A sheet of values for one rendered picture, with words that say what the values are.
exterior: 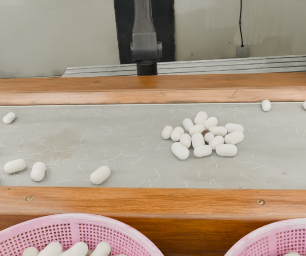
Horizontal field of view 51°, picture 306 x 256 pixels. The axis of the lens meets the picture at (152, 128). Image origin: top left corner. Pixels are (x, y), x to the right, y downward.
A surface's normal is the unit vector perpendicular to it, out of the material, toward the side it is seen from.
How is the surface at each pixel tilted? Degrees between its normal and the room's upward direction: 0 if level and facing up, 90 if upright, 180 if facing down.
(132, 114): 0
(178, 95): 45
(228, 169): 0
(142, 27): 60
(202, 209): 0
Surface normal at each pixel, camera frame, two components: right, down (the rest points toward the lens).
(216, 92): -0.10, -0.25
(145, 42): -0.03, 0.02
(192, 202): -0.05, -0.86
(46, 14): 0.00, 0.51
